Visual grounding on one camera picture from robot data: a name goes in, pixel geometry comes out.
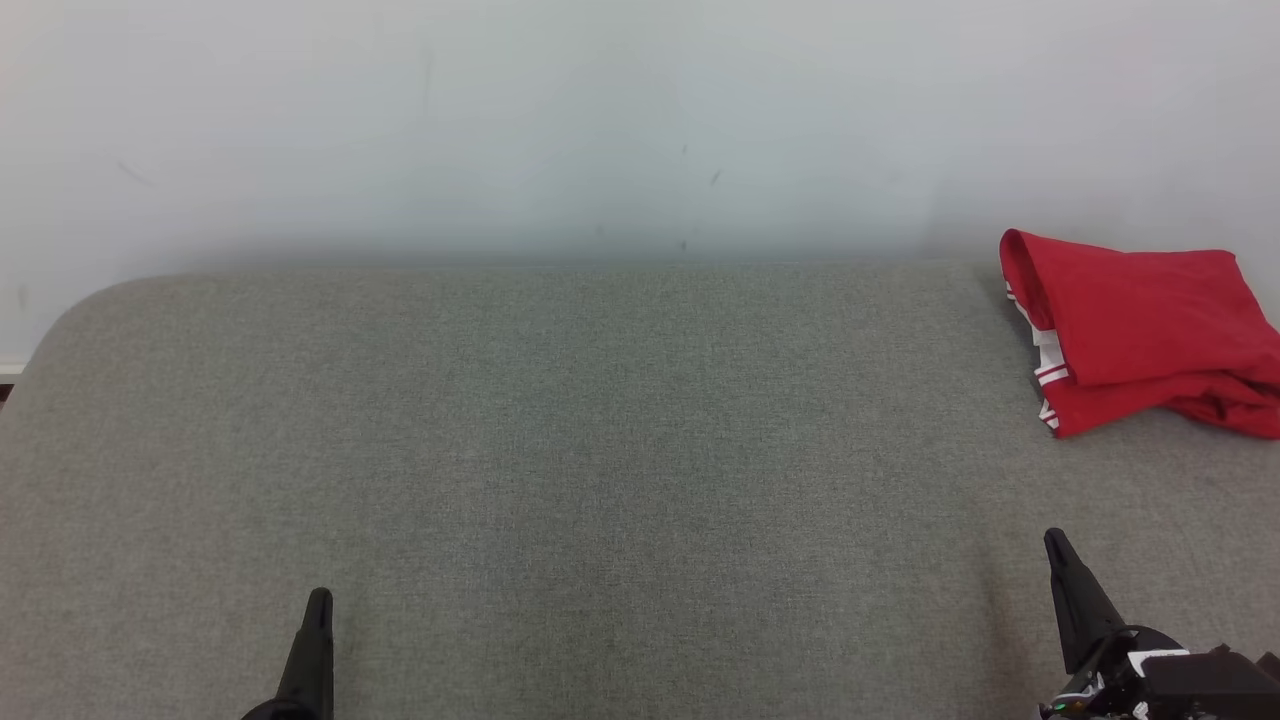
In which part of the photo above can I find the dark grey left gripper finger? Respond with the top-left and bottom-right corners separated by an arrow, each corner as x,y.
239,587 -> 335,720

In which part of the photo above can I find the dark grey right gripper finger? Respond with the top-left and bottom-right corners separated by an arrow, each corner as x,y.
1042,527 -> 1130,677

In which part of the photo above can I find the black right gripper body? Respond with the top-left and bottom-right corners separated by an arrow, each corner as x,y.
1039,625 -> 1187,720

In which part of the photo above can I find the red and white jersey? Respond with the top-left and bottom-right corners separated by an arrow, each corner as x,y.
997,227 -> 1280,441

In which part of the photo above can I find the grey fabric sofa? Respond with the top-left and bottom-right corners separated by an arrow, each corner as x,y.
0,258 -> 1280,720

